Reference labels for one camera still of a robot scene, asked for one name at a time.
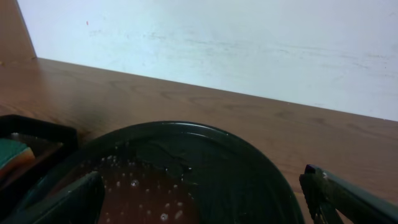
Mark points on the green yellow sponge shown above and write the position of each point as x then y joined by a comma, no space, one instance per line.
14,154

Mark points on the black round tray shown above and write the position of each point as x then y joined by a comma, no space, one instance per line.
176,172

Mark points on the dark red rectangular tray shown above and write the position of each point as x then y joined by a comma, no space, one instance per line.
50,144

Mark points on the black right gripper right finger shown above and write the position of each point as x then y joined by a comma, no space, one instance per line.
327,196

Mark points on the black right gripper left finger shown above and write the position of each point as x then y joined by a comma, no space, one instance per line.
79,202

